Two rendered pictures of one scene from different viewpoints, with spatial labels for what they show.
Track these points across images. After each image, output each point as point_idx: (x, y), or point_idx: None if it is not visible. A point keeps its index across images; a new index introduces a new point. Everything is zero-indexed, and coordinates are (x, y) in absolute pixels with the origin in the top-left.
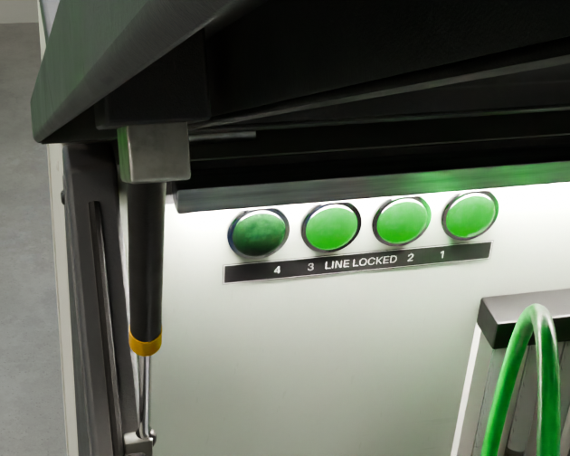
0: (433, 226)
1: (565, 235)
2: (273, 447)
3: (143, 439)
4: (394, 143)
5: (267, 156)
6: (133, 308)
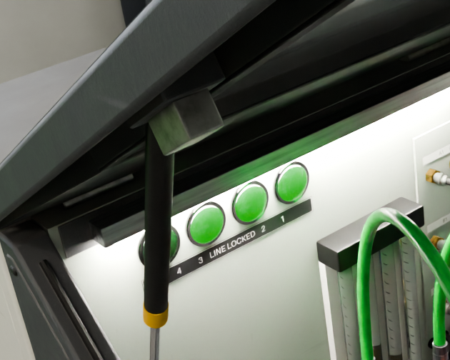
0: (271, 200)
1: (353, 177)
2: None
3: None
4: (228, 148)
5: None
6: (151, 285)
